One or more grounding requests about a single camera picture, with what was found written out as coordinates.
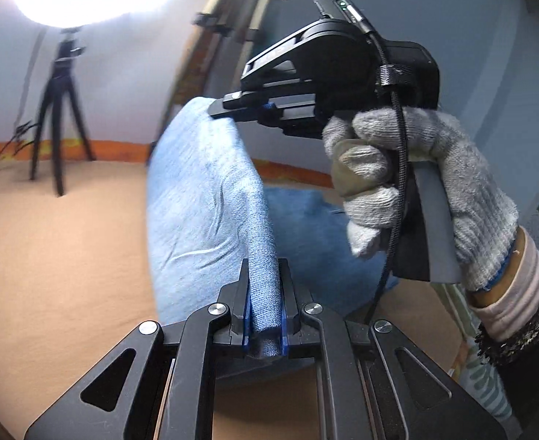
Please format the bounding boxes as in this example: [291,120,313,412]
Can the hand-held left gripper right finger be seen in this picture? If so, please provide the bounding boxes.
[278,258,509,440]

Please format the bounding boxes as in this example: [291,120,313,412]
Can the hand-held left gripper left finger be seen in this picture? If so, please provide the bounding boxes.
[24,259,252,440]

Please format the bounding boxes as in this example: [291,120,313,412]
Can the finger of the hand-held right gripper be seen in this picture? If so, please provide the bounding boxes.
[207,92,318,122]
[255,106,326,139]

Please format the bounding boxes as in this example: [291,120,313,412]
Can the light blue denim pants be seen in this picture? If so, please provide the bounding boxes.
[145,96,401,373]

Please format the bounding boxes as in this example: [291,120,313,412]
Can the person's right forearm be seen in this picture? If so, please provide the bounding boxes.
[464,227,539,440]

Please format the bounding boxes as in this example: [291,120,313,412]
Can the person's right hand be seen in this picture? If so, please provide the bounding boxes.
[322,107,521,292]

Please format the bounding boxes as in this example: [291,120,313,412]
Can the black light tripod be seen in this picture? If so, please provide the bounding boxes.
[30,27,98,198]

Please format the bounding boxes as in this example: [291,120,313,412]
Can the green patterned cloth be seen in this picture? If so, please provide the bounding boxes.
[434,279,514,423]

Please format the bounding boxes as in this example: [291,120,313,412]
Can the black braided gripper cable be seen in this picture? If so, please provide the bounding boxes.
[361,27,410,328]

